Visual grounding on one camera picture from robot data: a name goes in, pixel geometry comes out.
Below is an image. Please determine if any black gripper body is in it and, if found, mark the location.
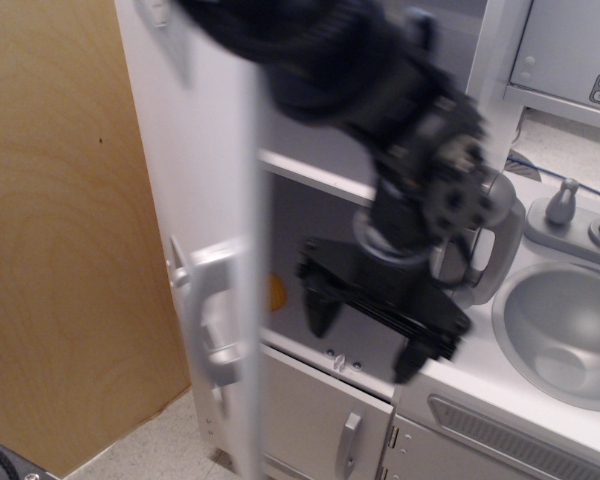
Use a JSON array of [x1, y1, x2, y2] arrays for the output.
[[297, 219, 471, 360]]

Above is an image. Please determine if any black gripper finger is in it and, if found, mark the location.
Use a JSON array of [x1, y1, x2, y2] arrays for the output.
[[393, 339, 437, 385], [304, 289, 342, 338]]

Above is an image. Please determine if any silver fridge door handle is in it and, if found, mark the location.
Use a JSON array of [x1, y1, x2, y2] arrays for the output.
[[170, 242, 242, 387]]

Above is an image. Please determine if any white toy fridge door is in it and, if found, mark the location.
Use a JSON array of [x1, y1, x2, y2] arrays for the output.
[[112, 0, 276, 480]]

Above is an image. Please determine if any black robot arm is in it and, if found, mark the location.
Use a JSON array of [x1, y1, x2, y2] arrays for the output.
[[182, 1, 499, 384]]

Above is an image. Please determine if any yellow toy lemon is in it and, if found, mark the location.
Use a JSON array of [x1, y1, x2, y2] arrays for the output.
[[268, 273, 287, 311]]

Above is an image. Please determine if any white door latch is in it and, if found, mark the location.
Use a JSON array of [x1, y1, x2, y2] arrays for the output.
[[323, 348, 363, 372]]

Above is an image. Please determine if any brass cabinet hinge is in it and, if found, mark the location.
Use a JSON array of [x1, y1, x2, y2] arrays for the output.
[[387, 426, 399, 449]]

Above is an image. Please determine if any white lower freezer door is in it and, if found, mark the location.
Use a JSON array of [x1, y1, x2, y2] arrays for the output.
[[192, 344, 396, 480]]

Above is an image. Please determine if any silver toy telephone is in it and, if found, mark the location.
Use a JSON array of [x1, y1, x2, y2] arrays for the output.
[[431, 168, 526, 309]]

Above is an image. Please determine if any silver ice dispenser panel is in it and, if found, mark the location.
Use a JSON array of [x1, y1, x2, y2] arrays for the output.
[[166, 236, 190, 289]]

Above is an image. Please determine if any silver toy sink basin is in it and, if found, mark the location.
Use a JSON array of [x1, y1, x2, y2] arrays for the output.
[[491, 263, 600, 412]]

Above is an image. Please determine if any silver toy faucet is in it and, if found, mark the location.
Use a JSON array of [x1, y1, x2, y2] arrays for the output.
[[524, 178, 600, 265]]

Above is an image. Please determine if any grey oven vent panel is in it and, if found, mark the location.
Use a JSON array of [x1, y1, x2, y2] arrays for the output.
[[427, 395, 600, 480]]

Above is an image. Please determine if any plywood board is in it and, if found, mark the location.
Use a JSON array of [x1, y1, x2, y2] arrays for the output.
[[0, 1, 188, 475]]

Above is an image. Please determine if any toy microwave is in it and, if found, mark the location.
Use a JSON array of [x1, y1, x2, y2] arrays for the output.
[[505, 0, 600, 128]]

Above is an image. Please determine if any grey base with screw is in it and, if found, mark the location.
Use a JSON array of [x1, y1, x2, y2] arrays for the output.
[[0, 444, 58, 480]]

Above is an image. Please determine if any silver freezer door handle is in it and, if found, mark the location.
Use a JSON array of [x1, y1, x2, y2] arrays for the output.
[[336, 412, 362, 480]]

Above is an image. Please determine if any blue cable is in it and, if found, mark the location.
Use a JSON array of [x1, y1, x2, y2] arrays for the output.
[[505, 155, 600, 201]]

